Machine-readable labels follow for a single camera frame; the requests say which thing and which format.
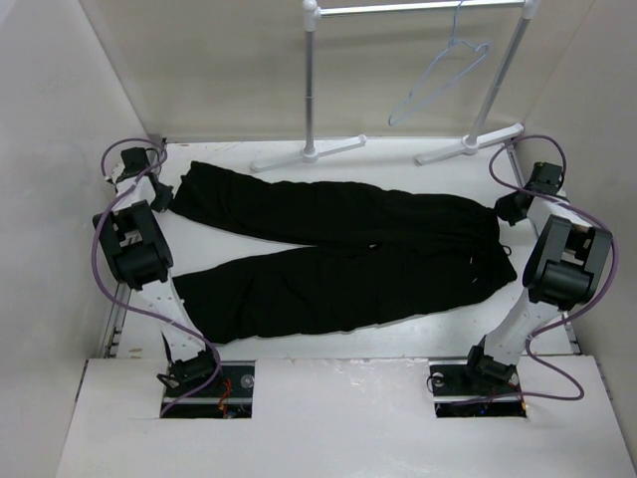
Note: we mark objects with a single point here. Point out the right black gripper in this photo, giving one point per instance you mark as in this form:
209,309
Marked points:
504,210

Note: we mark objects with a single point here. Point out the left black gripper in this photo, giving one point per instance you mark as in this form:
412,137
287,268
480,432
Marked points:
164,199

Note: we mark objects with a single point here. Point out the black trousers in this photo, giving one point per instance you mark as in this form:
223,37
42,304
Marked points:
356,255

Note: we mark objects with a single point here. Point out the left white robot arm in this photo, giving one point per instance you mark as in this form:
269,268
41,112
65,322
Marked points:
138,255

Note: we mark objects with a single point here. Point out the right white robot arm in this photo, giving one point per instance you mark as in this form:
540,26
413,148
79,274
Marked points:
563,271

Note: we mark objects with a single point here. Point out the white clothes rack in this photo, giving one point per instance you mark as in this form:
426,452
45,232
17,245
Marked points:
469,144

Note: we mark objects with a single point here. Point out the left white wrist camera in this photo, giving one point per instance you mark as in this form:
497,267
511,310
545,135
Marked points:
116,175

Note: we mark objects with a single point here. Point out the light blue wire hanger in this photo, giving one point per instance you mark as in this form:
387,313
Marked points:
458,59

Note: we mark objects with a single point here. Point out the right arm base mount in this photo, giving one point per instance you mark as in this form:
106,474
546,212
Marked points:
457,394

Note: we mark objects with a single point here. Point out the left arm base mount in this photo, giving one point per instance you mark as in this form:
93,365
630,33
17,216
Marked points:
229,396

